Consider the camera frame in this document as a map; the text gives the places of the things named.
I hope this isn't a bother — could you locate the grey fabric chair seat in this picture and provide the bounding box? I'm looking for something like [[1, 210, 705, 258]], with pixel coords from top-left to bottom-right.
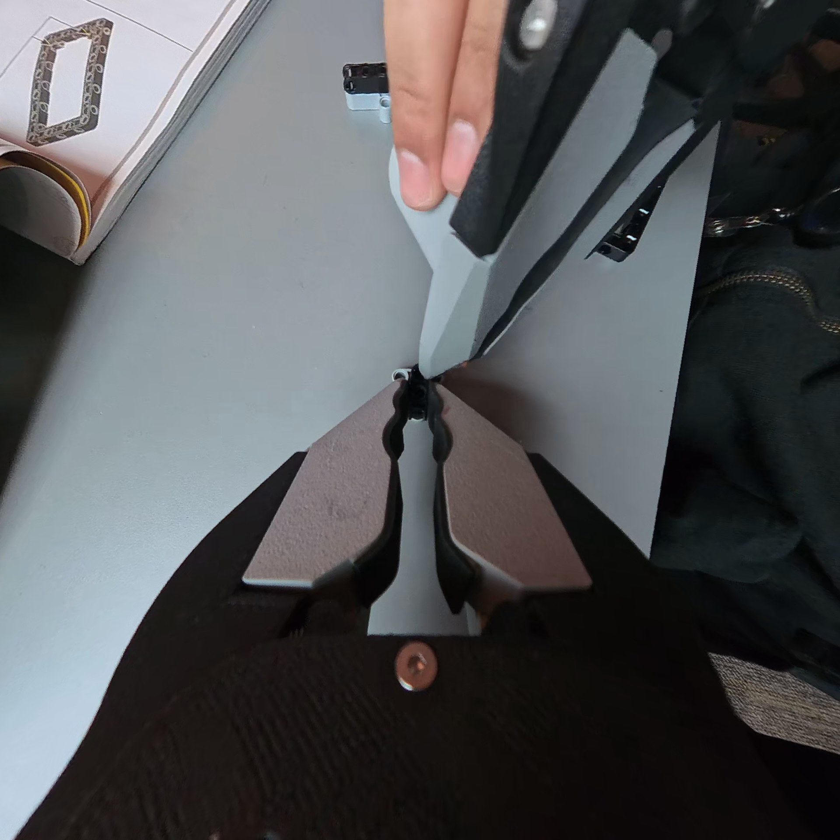
[[709, 651, 840, 737]]

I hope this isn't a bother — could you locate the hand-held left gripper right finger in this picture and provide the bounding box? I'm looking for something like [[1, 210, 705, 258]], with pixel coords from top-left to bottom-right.
[[428, 381, 593, 632]]

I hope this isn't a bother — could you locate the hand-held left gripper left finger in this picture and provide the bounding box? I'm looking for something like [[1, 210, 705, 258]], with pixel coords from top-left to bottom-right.
[[241, 381, 404, 608]]

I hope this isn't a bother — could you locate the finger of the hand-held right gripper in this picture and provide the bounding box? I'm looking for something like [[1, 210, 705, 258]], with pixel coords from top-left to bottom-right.
[[390, 29, 658, 379], [469, 84, 721, 366]]

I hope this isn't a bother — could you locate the black rectangular lego frame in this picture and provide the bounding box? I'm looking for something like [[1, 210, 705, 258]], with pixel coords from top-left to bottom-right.
[[586, 187, 660, 263]]

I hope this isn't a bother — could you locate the lego instruction booklet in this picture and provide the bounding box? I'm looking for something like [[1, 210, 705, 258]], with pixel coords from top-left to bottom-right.
[[0, 0, 273, 266]]

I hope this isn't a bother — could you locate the person's right hand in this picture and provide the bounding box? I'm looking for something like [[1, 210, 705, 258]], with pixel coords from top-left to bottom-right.
[[384, 0, 511, 211]]

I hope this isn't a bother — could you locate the small black white lego assembly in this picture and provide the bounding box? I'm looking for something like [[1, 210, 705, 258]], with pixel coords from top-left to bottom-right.
[[392, 366, 448, 421], [343, 62, 395, 123]]

